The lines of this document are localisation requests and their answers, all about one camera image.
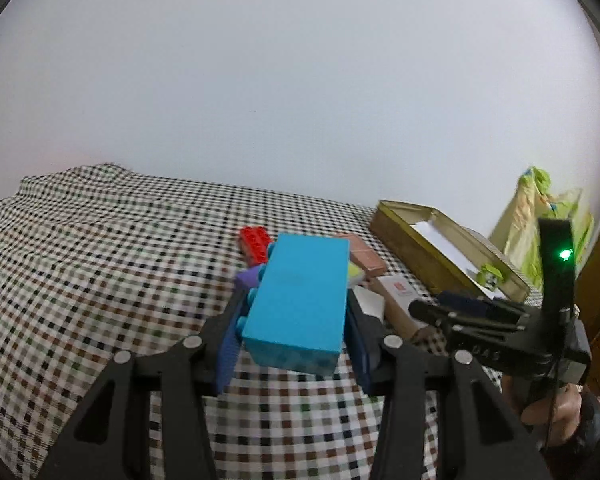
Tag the red building block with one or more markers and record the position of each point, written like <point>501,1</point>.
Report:
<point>254,244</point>

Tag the pink box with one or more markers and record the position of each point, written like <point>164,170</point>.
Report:
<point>365,257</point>

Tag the checkered blanket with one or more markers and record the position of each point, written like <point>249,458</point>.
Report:
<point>105,260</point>

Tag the yellow-green small item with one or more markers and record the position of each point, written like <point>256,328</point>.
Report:
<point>355,273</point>

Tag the white paper sheet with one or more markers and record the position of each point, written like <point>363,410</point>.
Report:
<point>447,245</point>

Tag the teal building block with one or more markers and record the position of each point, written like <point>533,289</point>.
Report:
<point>300,300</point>

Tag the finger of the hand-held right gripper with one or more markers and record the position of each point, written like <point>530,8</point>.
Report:
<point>432,314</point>
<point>472,305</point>

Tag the person's right hand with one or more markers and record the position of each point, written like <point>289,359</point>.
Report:
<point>547,412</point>

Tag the purple block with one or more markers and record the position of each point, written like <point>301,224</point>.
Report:
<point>250,277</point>

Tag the gold tin box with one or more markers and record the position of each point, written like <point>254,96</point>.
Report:
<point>410,245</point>

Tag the yellow-green printed cloth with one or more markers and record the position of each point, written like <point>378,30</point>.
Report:
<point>522,215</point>

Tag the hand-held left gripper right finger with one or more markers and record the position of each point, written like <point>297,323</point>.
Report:
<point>360,347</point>

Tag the white box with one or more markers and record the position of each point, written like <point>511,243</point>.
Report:
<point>370,302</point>

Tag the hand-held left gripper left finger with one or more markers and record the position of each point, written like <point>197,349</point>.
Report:
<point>228,355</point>

